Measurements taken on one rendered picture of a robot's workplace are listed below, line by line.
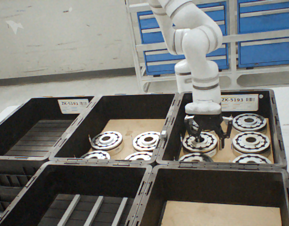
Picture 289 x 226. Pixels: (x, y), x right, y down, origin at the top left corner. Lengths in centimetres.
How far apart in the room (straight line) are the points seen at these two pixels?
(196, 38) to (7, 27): 366
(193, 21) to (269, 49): 206
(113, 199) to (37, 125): 58
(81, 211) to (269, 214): 45
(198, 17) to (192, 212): 47
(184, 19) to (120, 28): 297
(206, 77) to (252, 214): 34
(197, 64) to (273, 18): 204
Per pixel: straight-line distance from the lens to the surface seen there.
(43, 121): 138
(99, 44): 391
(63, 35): 403
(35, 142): 125
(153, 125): 115
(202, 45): 80
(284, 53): 293
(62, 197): 95
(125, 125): 118
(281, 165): 78
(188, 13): 83
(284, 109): 147
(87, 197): 92
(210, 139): 99
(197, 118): 93
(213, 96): 87
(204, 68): 83
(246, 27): 281
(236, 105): 112
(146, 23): 282
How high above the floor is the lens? 141
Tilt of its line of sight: 28 degrees down
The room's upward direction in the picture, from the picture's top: 10 degrees counter-clockwise
